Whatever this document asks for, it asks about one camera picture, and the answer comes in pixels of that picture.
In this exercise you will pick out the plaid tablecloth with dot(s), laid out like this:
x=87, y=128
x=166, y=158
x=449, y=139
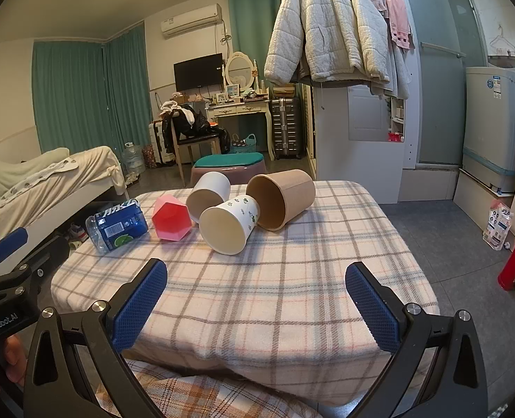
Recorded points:
x=261, y=287

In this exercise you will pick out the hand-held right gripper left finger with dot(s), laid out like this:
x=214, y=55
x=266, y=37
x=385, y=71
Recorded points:
x=140, y=305

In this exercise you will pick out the brown paper cup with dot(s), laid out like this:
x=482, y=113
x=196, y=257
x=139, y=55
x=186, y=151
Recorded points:
x=290, y=196

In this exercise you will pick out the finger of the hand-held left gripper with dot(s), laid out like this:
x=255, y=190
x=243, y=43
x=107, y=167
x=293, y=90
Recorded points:
x=8, y=243
x=20, y=281

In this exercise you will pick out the blue label plastic bottle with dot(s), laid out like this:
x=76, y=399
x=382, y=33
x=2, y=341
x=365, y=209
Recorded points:
x=118, y=226

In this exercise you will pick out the wooden chair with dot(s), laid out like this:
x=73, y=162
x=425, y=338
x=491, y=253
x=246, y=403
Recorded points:
x=196, y=143

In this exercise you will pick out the teal basket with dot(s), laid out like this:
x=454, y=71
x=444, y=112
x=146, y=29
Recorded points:
x=244, y=146

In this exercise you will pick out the pink hexagonal cup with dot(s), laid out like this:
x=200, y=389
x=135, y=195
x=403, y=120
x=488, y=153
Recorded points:
x=170, y=220

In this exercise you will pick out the purple stool with green cushion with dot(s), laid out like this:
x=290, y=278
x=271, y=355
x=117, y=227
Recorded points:
x=229, y=167

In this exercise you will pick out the black television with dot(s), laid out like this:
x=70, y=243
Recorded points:
x=197, y=71

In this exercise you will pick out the white air conditioner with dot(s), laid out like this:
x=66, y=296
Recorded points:
x=192, y=19

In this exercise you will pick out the large water jug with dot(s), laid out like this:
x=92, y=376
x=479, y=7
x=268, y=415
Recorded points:
x=133, y=159

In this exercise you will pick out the plain white cup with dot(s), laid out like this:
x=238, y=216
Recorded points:
x=211, y=189

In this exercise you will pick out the oval vanity mirror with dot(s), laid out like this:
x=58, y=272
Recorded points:
x=240, y=69

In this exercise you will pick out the bed with beige bedding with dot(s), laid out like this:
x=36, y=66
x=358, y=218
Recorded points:
x=44, y=183

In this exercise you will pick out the pink towel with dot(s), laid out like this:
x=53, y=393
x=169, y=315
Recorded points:
x=399, y=17

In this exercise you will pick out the wide green curtain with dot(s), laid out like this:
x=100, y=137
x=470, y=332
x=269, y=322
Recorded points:
x=74, y=96

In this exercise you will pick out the white cup with green print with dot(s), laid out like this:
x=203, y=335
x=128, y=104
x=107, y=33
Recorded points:
x=240, y=213

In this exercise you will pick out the narrow green curtain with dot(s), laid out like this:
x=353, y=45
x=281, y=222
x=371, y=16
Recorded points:
x=251, y=21

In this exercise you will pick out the white quilted jacket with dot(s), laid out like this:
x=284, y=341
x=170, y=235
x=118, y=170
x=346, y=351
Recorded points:
x=327, y=26

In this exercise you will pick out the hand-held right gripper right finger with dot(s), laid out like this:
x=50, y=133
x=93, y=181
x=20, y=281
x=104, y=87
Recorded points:
x=372, y=309

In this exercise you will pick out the white dressing table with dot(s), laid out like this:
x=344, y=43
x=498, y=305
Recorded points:
x=240, y=109

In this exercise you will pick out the white washing machine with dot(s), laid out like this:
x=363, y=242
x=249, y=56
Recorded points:
x=492, y=130

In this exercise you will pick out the person's left hand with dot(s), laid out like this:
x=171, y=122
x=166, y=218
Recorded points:
x=15, y=359

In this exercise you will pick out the frosted glass sliding door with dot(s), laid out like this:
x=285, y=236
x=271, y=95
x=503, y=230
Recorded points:
x=444, y=96

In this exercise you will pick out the white suitcase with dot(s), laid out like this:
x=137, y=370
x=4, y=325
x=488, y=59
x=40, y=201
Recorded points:
x=159, y=143

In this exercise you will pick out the pile of clothes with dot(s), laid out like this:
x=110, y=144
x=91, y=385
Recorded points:
x=187, y=119

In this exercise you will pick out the grey hanging garment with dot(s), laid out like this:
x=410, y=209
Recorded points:
x=394, y=74

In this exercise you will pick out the dark grey suitcase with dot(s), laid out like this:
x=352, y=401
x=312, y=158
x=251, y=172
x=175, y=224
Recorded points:
x=285, y=128

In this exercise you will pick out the white printed packet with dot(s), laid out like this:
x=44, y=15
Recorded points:
x=499, y=226

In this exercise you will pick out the white wardrobe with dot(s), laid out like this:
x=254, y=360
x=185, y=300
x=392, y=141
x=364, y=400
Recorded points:
x=361, y=148

